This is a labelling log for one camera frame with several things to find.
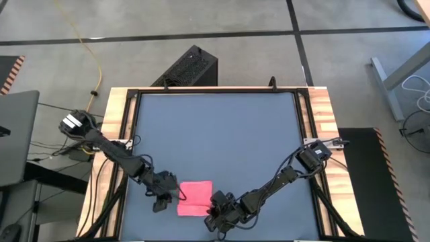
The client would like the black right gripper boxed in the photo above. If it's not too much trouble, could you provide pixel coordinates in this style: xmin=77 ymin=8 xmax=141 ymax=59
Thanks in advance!
xmin=206 ymin=190 xmax=248 ymax=233

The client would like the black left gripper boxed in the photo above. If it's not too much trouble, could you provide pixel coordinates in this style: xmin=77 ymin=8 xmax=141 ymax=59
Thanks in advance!
xmin=144 ymin=170 xmax=188 ymax=203

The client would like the pink terry towel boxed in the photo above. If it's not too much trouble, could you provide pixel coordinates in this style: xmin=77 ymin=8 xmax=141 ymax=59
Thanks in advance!
xmin=177 ymin=180 xmax=214 ymax=218

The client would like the blue-grey table mat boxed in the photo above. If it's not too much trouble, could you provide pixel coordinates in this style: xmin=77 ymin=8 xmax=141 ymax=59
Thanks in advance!
xmin=120 ymin=92 xmax=320 ymax=241

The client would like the black perforated computer tower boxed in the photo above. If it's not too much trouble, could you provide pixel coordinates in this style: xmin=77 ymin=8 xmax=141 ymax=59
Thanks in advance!
xmin=150 ymin=44 xmax=219 ymax=87

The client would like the black floor mat striped edge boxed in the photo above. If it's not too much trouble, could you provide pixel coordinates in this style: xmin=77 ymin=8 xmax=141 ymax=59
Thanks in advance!
xmin=0 ymin=55 xmax=26 ymax=95
xmin=339 ymin=127 xmax=419 ymax=242

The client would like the grey cabinet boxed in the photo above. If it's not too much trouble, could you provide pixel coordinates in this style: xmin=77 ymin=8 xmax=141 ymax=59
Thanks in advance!
xmin=0 ymin=179 xmax=41 ymax=242

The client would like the black computer mouse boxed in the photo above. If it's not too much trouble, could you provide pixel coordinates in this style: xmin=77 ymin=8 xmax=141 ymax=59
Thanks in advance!
xmin=0 ymin=223 xmax=23 ymax=242

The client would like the grey laptop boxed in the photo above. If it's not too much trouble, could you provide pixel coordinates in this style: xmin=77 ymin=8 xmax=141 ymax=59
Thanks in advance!
xmin=0 ymin=89 xmax=40 ymax=188

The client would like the grey metal desk leg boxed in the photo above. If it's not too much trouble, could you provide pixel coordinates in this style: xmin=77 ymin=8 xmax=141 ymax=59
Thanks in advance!
xmin=371 ymin=42 xmax=430 ymax=122

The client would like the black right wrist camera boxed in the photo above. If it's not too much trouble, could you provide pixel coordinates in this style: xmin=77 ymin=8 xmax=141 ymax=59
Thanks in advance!
xmin=203 ymin=214 xmax=218 ymax=233

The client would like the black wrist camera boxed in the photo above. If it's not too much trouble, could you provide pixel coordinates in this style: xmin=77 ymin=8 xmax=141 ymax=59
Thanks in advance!
xmin=153 ymin=196 xmax=173 ymax=214
xmin=203 ymin=214 xmax=218 ymax=233

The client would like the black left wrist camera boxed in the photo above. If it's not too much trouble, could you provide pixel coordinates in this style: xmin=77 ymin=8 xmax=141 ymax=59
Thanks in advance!
xmin=153 ymin=196 xmax=173 ymax=214

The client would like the black metal table frame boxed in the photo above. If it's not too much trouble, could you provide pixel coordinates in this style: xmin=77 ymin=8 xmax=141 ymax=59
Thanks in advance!
xmin=79 ymin=76 xmax=363 ymax=242

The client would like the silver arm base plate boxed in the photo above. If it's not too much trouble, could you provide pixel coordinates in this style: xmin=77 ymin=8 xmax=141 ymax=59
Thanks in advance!
xmin=303 ymin=136 xmax=344 ymax=149

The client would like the yellow cable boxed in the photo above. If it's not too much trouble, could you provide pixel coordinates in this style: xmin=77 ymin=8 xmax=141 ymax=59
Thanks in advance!
xmin=50 ymin=0 xmax=103 ymax=114

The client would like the thin black cable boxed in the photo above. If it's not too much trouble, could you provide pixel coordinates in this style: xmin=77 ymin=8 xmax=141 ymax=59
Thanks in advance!
xmin=38 ymin=102 xmax=105 ymax=118

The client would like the black cable loop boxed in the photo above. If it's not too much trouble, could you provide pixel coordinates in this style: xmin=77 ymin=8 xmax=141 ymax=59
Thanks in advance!
xmin=398 ymin=110 xmax=430 ymax=155

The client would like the white cable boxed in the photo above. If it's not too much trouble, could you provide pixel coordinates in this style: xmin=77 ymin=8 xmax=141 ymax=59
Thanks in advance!
xmin=402 ymin=75 xmax=430 ymax=114

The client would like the black hose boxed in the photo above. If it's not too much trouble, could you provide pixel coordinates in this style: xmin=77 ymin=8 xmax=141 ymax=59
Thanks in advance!
xmin=397 ymin=0 xmax=426 ymax=23

